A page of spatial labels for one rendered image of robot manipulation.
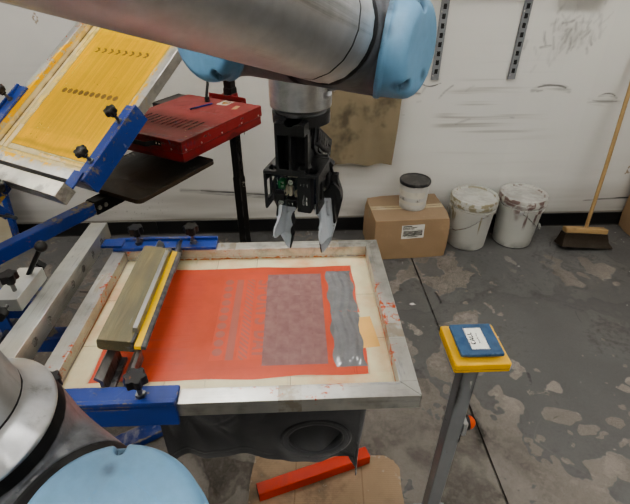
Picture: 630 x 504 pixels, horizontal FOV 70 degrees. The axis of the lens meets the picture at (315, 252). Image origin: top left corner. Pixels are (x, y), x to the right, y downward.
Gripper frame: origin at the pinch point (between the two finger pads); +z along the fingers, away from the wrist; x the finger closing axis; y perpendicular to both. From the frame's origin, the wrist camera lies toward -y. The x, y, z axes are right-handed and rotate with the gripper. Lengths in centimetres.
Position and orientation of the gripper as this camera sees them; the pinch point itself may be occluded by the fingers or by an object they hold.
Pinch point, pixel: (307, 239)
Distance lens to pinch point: 67.3
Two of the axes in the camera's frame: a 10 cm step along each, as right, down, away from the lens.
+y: -2.6, 5.4, -8.0
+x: 9.7, 1.4, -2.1
